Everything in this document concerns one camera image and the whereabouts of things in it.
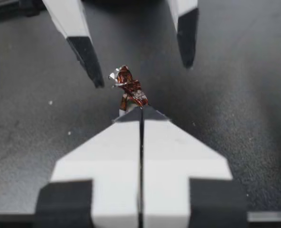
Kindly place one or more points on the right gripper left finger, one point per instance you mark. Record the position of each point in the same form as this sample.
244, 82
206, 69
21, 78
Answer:
112, 166

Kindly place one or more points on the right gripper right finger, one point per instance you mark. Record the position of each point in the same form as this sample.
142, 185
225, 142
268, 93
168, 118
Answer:
173, 166

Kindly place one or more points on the brown foil candy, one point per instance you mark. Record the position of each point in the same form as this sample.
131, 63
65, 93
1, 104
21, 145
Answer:
133, 92

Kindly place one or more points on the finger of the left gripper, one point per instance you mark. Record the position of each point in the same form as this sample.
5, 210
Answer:
76, 26
186, 35

